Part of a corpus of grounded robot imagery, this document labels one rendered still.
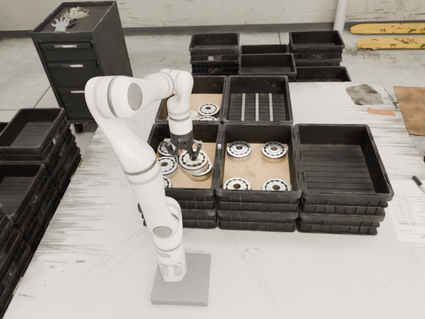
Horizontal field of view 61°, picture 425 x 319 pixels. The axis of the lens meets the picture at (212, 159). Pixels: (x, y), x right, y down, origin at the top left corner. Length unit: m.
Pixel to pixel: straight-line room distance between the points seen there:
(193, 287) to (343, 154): 0.81
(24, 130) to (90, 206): 1.12
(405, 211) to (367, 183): 0.21
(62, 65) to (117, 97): 2.15
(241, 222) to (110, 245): 0.51
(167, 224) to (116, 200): 0.61
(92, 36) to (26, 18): 2.73
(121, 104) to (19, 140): 1.82
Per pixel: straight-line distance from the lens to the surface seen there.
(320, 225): 1.42
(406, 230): 1.57
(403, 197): 1.68
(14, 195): 2.36
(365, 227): 1.46
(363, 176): 1.52
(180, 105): 1.10
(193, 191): 1.27
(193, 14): 4.69
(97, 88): 0.81
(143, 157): 0.89
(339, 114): 2.06
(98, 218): 1.58
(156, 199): 0.97
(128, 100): 0.78
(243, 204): 1.31
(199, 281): 1.30
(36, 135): 2.55
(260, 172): 1.46
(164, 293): 1.29
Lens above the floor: 1.85
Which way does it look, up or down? 42 degrees down
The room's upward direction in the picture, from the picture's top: 4 degrees counter-clockwise
